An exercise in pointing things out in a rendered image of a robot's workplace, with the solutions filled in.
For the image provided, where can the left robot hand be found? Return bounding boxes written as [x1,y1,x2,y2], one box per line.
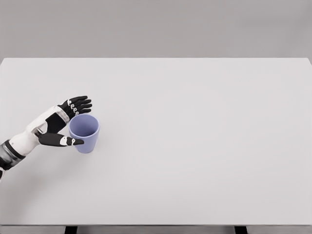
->
[24,96,93,148]

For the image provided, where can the lavender plastic cup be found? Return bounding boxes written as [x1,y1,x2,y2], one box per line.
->
[68,114,100,154]

